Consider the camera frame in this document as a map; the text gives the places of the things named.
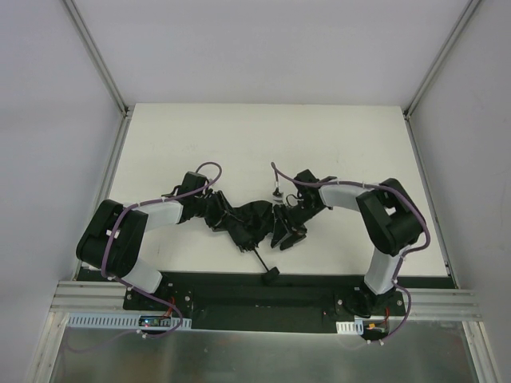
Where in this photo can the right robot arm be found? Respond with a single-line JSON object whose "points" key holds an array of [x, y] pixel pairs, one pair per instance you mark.
{"points": [[393, 222]]}

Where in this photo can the aluminium cross rail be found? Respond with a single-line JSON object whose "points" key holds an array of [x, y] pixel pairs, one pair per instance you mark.
{"points": [[108, 297]]}

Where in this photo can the white cable duct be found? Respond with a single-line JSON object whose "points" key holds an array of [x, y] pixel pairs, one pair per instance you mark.
{"points": [[127, 322], [350, 328]]}

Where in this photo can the left white cable duct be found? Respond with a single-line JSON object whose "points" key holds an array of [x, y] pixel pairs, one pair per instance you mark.
{"points": [[127, 322]]}

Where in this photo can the right white cable duct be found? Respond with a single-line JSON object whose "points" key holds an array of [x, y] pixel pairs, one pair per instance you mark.
{"points": [[350, 328]]}

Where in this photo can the aluminium frame post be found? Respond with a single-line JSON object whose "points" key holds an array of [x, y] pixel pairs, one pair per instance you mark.
{"points": [[464, 19], [95, 56]]}

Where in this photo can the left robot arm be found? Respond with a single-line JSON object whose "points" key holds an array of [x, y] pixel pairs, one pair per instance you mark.
{"points": [[112, 240]]}

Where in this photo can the black folding umbrella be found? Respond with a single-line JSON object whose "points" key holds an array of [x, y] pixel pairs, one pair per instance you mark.
{"points": [[246, 225]]}

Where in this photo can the right aluminium frame post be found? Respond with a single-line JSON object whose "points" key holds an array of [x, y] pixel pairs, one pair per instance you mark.
{"points": [[464, 19]]}

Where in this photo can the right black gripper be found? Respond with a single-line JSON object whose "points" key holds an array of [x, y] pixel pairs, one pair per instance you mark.
{"points": [[287, 218]]}

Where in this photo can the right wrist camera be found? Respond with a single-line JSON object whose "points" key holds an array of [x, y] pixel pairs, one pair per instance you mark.
{"points": [[277, 196]]}

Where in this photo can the left aluminium frame post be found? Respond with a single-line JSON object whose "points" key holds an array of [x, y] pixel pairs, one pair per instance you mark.
{"points": [[95, 56]]}

